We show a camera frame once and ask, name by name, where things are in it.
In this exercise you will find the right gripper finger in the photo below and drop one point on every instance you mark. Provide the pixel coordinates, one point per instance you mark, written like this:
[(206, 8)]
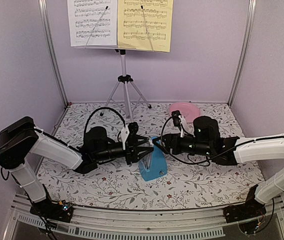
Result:
[(160, 146), (163, 137)]

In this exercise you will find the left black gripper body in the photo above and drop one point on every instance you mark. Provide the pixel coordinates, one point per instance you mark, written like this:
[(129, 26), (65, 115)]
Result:
[(130, 155)]

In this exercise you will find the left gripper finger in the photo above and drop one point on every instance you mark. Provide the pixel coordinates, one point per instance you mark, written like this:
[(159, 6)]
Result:
[(140, 140), (142, 151)]

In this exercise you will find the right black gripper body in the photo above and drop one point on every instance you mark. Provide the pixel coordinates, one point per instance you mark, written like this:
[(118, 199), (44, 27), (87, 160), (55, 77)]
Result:
[(178, 148)]

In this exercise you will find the blue metronome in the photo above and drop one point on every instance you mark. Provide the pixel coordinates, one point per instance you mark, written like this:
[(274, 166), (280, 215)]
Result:
[(153, 166)]

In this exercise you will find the white perforated music stand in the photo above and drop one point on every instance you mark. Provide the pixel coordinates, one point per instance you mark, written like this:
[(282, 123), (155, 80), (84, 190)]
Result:
[(124, 79)]

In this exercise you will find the yellow sheet music page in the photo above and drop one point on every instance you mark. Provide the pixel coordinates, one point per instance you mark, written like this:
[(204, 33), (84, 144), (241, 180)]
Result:
[(145, 25)]

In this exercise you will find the white sheet music page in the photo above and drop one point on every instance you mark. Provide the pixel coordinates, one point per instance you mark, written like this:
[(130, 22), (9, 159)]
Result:
[(92, 22)]

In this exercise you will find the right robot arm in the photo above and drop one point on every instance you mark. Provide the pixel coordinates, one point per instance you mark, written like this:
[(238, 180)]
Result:
[(228, 151)]

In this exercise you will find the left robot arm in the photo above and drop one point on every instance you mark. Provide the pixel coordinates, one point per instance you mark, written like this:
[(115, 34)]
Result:
[(23, 137)]

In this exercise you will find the pink plate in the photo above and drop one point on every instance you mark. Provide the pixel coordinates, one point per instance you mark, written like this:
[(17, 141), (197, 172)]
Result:
[(189, 110)]

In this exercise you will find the floral tablecloth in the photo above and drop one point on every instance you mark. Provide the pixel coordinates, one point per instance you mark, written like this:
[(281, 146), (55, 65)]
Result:
[(119, 186)]

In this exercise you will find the front aluminium rail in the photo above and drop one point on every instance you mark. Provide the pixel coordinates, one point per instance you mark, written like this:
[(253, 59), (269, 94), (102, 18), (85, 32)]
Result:
[(94, 223)]

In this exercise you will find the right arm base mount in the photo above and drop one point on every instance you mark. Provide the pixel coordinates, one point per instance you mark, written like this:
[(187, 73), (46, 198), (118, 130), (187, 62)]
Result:
[(245, 211)]

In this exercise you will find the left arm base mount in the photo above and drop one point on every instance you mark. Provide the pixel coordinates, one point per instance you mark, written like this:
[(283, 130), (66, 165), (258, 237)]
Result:
[(48, 209)]

